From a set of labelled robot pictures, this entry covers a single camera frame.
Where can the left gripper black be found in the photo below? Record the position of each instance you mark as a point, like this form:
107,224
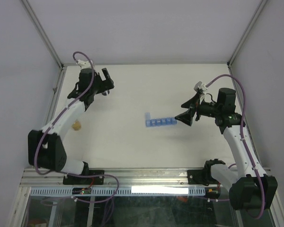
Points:
106,84

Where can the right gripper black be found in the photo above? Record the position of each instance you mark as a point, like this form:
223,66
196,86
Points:
193,100

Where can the white cap pill bottle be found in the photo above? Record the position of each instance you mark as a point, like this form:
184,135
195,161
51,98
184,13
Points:
105,93

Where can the blue weekly pill organizer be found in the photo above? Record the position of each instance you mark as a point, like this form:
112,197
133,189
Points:
158,122

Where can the amber pill bottle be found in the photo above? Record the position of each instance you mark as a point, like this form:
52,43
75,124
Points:
76,125

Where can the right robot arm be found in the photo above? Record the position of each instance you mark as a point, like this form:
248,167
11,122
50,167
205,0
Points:
250,187

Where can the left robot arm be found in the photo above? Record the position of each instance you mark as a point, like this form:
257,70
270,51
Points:
45,146

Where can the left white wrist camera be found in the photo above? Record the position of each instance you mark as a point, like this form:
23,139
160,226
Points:
84,64

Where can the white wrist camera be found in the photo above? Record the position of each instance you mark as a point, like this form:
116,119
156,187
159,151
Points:
200,88
84,64

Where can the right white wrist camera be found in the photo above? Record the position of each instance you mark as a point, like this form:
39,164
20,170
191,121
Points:
200,88

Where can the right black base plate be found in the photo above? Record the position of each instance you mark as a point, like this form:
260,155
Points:
195,176

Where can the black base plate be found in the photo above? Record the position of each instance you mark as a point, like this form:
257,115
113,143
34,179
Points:
195,176
73,180

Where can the aluminium mounting rail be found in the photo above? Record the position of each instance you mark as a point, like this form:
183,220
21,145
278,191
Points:
125,176

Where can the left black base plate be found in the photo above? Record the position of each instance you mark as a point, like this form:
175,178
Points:
73,180

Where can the slotted grey cable duct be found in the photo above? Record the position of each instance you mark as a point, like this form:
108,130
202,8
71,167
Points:
121,191

